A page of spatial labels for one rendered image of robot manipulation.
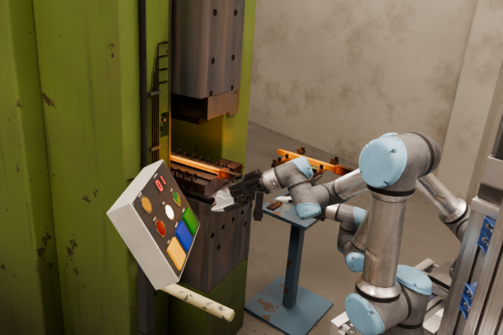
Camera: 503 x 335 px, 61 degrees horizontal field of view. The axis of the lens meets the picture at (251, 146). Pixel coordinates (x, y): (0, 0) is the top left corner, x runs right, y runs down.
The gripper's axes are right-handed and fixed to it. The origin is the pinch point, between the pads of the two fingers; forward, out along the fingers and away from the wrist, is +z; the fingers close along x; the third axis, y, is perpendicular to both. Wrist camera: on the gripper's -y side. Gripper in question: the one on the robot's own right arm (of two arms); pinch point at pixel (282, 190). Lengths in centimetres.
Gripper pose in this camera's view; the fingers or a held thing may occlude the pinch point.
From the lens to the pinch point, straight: 179.8
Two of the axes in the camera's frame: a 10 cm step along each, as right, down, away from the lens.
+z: -8.7, -2.2, 4.4
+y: -0.7, 9.4, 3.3
